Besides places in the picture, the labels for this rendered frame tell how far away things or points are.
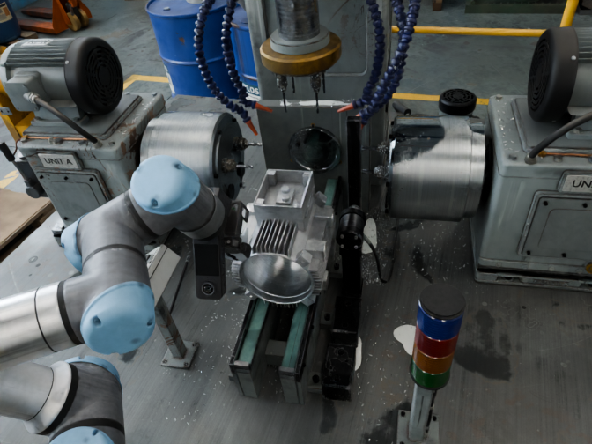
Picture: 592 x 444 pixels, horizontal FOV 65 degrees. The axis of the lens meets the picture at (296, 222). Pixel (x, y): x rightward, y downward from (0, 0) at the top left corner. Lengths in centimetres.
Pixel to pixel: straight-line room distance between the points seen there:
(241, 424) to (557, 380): 65
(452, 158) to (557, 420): 56
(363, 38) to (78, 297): 96
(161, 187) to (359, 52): 81
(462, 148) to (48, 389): 90
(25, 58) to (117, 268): 83
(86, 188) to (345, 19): 79
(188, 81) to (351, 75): 197
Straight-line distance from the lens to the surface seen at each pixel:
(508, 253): 119
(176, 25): 304
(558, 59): 101
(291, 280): 105
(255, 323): 102
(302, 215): 92
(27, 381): 86
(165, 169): 60
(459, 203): 109
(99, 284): 55
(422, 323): 68
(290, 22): 104
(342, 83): 132
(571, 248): 119
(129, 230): 62
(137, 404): 113
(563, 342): 120
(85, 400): 89
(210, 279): 76
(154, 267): 96
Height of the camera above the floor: 173
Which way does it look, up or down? 42 degrees down
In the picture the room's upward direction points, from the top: 7 degrees counter-clockwise
